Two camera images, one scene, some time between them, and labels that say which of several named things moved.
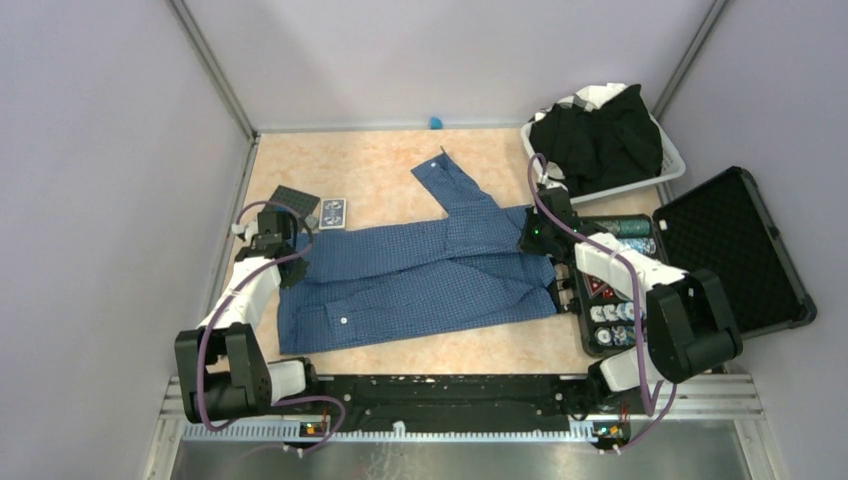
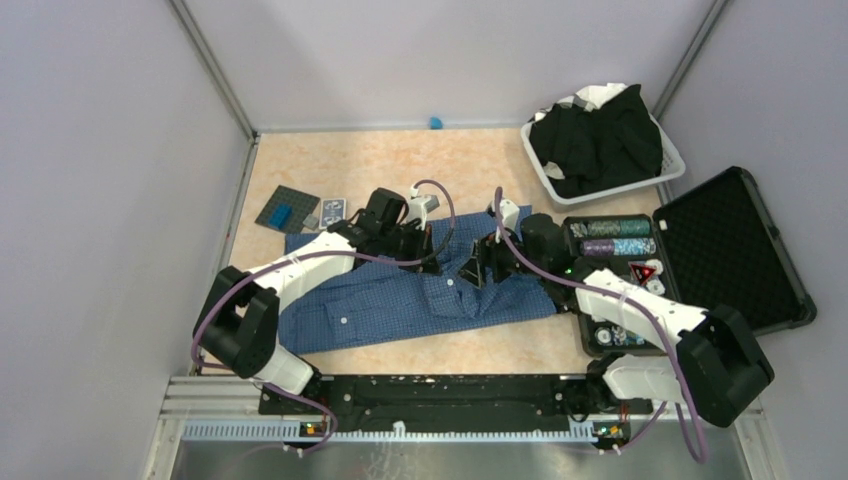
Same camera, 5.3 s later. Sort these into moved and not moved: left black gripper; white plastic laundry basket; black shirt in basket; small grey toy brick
Moved: left black gripper
Not moved: white plastic laundry basket; small grey toy brick; black shirt in basket
